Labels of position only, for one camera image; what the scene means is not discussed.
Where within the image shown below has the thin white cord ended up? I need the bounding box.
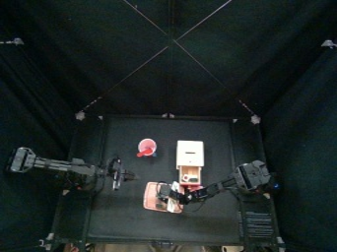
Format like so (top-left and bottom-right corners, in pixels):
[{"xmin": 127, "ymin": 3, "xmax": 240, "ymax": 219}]
[
  {"xmin": 81, "ymin": 0, "xmax": 233, "ymax": 112},
  {"xmin": 122, "ymin": 0, "xmax": 256, "ymax": 116}
]

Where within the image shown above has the red toy cup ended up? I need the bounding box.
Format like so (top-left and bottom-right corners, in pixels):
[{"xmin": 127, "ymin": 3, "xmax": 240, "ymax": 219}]
[{"xmin": 137, "ymin": 138, "xmax": 158, "ymax": 157}]

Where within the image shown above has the wooden drawer with red front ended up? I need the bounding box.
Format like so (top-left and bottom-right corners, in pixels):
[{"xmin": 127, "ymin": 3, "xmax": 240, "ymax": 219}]
[{"xmin": 178, "ymin": 165, "xmax": 205, "ymax": 189}]

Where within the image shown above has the red toy spoon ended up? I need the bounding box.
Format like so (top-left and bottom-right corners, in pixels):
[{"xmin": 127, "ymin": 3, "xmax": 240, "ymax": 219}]
[{"xmin": 135, "ymin": 149, "xmax": 156, "ymax": 158}]

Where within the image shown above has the pink tray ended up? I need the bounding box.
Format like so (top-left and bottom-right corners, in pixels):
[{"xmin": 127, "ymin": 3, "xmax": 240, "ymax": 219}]
[{"xmin": 142, "ymin": 181, "xmax": 185, "ymax": 215}]

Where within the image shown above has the white text label sticker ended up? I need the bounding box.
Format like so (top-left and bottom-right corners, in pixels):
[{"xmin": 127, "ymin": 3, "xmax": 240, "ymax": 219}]
[{"xmin": 244, "ymin": 210, "xmax": 276, "ymax": 240}]

